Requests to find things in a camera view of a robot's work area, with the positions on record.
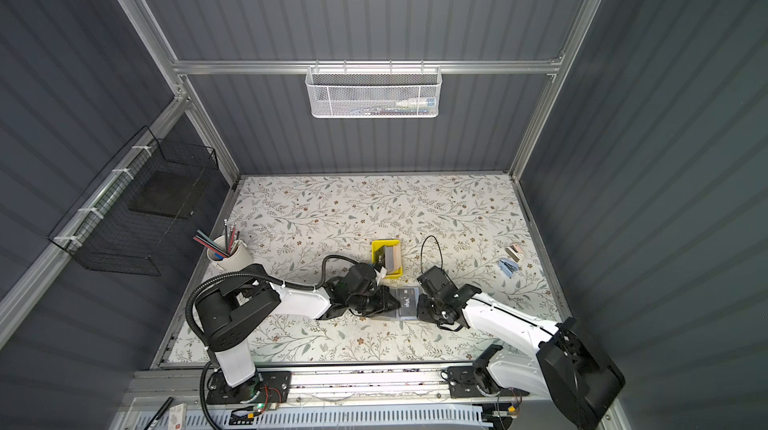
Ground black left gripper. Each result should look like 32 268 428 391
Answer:
348 286 404 317

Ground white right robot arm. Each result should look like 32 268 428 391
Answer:
418 267 626 429

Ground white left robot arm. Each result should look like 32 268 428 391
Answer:
185 255 402 388

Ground yellow plastic tray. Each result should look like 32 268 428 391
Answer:
371 239 403 280

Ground blue small clip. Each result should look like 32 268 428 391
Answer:
498 258 520 278

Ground pink white small clip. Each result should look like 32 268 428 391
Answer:
505 244 525 262

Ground white pen cup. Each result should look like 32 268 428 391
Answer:
206 239 254 273

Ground coloured pens in cup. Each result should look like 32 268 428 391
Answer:
192 220 241 260

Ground white tube in basket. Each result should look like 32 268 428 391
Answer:
395 97 438 111

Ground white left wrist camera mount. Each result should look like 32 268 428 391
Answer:
376 267 387 285

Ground black right camera cable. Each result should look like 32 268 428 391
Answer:
419 234 445 272

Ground white slotted cable duct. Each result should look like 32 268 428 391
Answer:
128 404 496 430

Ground black corrugated left cable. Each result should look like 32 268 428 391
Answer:
184 254 361 430

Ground white wire mesh basket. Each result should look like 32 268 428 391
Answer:
305 68 443 119

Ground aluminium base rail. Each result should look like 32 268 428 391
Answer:
119 361 551 411

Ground black wire basket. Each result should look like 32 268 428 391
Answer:
48 134 221 277

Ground aluminium frame post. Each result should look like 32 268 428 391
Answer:
116 0 241 186

